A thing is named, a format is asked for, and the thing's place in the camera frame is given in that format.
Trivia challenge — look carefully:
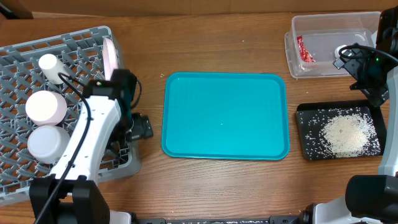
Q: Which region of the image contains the clear plastic bin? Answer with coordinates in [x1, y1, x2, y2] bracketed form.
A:
[290, 11, 381, 60]

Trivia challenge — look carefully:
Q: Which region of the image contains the blue serving tray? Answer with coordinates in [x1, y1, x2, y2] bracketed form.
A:
[161, 72, 290, 161]

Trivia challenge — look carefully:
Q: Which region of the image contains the pink cup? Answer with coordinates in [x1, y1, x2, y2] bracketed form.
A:
[25, 90, 67, 126]

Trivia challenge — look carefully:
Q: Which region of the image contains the black plastic tray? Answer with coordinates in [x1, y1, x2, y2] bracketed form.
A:
[295, 100, 387, 161]

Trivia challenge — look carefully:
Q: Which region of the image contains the pile of rice grains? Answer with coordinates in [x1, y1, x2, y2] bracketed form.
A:
[297, 106, 382, 160]

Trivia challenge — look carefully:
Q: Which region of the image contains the white paper cup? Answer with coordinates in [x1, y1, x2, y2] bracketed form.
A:
[39, 54, 68, 85]

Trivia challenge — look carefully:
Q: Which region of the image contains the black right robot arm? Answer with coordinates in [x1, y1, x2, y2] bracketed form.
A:
[294, 8, 397, 223]

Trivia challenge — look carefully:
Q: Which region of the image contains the grey small bowl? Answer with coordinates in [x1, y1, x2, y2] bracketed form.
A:
[27, 125, 70, 164]

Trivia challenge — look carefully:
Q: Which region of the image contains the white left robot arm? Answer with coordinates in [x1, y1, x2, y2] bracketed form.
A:
[29, 69, 154, 223]

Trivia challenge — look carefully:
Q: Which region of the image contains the white tissue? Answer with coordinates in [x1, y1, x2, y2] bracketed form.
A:
[335, 45, 349, 58]

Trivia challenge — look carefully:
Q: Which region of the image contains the white plate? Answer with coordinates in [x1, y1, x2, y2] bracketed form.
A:
[103, 38, 118, 81]

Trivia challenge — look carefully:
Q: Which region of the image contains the red snack wrapper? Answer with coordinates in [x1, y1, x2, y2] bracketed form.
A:
[297, 35, 316, 62]

